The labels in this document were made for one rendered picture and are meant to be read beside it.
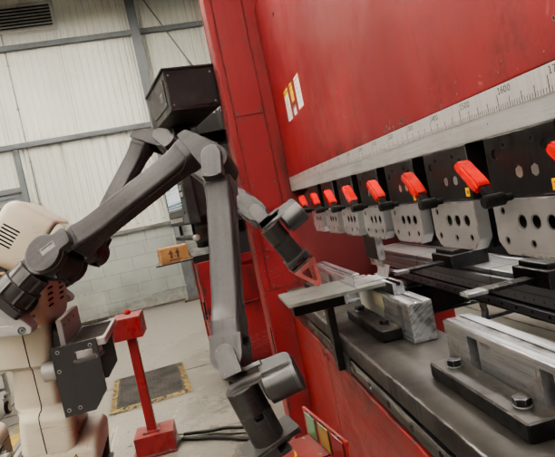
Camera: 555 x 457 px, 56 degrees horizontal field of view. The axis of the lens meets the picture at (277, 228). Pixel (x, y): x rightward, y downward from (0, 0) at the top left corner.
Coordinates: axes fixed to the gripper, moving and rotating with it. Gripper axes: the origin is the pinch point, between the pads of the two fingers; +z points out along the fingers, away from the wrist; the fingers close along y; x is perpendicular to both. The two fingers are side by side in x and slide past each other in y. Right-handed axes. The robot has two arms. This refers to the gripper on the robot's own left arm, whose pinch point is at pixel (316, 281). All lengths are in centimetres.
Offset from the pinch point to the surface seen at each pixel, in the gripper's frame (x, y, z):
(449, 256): -31.9, -4.1, 18.5
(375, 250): -17.5, -2.6, 4.1
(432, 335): -10.6, -23.5, 22.2
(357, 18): -41, -30, -44
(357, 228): -17.8, -1.8, -3.7
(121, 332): 88, 156, -13
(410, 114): -29, -46, -23
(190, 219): 17, 97, -35
